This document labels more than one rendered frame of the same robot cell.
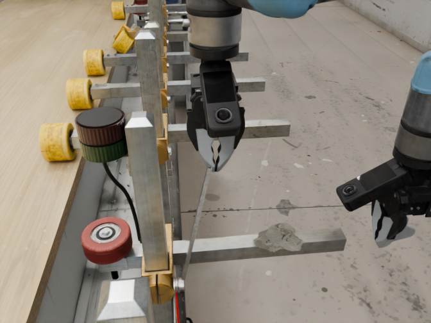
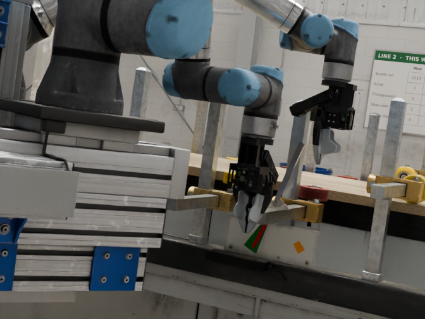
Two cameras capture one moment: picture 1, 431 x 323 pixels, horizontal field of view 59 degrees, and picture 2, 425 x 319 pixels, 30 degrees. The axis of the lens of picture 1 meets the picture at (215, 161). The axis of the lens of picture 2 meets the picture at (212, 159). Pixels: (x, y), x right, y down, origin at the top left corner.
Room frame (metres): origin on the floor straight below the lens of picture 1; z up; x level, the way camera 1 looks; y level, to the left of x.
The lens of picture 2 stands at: (1.30, -1.87, 1.06)
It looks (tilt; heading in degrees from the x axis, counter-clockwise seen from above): 3 degrees down; 120
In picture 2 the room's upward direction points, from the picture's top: 8 degrees clockwise
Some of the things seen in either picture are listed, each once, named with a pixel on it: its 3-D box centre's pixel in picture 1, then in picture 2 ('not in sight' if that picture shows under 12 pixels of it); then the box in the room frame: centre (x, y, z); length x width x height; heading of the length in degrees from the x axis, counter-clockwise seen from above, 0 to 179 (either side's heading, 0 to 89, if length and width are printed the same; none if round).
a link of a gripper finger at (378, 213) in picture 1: (389, 221); (252, 214); (0.53, -0.33, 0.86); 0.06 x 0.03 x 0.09; 96
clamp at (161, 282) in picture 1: (156, 261); (296, 209); (0.45, 0.10, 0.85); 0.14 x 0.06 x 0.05; 6
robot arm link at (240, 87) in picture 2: not in sight; (237, 87); (0.50, -0.42, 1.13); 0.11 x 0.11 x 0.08; 3
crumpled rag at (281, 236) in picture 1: (278, 233); (278, 203); (0.49, -0.11, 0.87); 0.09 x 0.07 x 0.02; 96
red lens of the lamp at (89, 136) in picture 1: (101, 125); not in sight; (0.42, 0.14, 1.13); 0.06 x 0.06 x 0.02
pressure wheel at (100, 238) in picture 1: (110, 254); (312, 206); (0.46, 0.18, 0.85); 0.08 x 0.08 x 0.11
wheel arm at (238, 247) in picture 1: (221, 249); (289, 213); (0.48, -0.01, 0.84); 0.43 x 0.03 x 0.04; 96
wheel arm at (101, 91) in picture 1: (173, 87); not in sight; (0.97, 0.11, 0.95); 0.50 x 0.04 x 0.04; 96
